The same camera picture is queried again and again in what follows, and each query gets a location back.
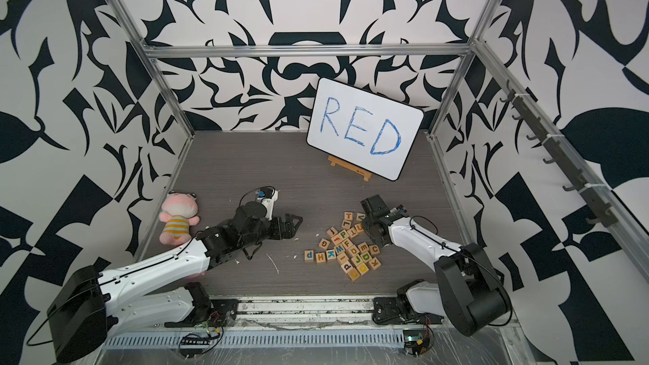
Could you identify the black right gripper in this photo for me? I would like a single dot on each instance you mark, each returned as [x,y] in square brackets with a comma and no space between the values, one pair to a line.
[365,223]

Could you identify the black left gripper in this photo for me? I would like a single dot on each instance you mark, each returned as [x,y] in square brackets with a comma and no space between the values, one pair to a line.
[291,229]

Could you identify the wooden block letter E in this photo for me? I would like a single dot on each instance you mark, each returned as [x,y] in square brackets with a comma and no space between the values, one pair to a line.
[363,247]

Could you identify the wooden block letter D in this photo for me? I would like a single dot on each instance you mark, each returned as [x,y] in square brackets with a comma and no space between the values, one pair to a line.
[366,256]

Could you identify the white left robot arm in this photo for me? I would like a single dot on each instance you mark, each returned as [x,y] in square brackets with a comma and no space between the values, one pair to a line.
[94,306]

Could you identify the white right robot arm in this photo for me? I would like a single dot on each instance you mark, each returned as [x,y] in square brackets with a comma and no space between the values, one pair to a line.
[467,291]

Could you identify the wooden block letter C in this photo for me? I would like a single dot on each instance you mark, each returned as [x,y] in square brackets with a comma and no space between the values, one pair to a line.
[374,250]

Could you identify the wooden block letter p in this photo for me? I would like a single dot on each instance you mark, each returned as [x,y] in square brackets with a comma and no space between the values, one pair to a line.
[309,255]
[343,234]

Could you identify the wooden block letter G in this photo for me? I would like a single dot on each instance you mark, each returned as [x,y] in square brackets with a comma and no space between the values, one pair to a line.
[324,244]

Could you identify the wooden block letter H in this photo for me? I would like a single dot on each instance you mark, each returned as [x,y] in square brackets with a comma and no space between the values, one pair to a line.
[320,258]

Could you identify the wooden block letter J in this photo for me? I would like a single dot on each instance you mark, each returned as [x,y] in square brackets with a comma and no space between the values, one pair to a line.
[357,260]

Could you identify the white whiteboard with RED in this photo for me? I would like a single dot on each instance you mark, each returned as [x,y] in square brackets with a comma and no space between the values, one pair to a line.
[366,130]

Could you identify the yellow faced wooden block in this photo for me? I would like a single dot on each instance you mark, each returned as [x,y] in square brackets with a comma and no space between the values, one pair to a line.
[353,274]

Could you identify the small wooden easel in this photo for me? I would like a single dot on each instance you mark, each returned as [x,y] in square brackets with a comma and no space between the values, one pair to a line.
[337,162]

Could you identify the pink plush toy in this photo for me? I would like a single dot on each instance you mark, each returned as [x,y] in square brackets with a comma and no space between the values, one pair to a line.
[179,213]

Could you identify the right circuit board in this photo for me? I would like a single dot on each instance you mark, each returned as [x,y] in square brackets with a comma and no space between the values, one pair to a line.
[417,342]

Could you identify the circuit board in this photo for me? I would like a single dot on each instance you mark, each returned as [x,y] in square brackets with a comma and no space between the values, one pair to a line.
[417,342]
[193,345]

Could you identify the left circuit board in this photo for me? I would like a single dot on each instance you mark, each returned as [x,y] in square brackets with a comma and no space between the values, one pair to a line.
[193,345]

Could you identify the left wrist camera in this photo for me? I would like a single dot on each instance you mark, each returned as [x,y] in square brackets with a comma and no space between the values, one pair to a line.
[267,196]

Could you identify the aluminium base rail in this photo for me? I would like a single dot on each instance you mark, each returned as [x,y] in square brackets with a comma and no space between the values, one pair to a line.
[287,313]

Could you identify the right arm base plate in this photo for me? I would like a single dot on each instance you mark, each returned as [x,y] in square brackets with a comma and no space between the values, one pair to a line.
[395,310]

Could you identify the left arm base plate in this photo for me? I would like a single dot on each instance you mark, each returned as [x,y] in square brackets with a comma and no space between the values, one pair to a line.
[214,314]

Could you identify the white perforated cable duct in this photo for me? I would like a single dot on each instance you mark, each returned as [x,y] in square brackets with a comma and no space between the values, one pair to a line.
[266,339]

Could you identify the black hook rack rail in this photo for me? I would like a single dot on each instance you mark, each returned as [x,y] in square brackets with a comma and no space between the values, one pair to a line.
[562,156]

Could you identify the aluminium frame crossbar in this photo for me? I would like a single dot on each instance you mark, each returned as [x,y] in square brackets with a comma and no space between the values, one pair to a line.
[308,50]

